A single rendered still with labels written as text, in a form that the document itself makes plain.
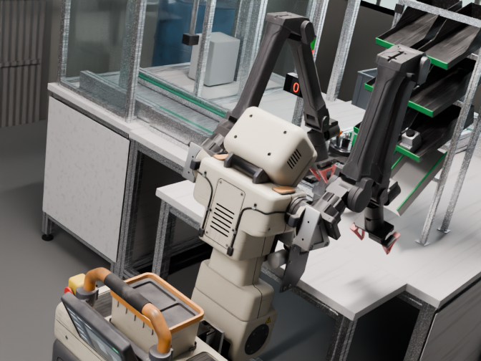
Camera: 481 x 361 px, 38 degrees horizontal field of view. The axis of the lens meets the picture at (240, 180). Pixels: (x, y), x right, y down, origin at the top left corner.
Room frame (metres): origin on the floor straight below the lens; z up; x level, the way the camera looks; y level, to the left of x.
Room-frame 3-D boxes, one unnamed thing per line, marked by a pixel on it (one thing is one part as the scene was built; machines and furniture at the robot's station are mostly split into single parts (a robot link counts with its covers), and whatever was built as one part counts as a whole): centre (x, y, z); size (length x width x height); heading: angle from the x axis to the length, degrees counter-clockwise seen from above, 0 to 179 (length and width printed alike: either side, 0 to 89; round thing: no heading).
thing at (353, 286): (2.30, -0.27, 0.84); 0.90 x 0.70 x 0.03; 51
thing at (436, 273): (2.92, -0.51, 0.85); 1.50 x 1.41 x 0.03; 53
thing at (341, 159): (2.77, -0.40, 1.01); 0.24 x 0.24 x 0.13; 53
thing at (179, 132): (2.61, 0.07, 0.91); 0.89 x 0.06 x 0.11; 53
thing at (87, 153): (3.58, 0.33, 0.43); 1.39 x 0.63 x 0.86; 143
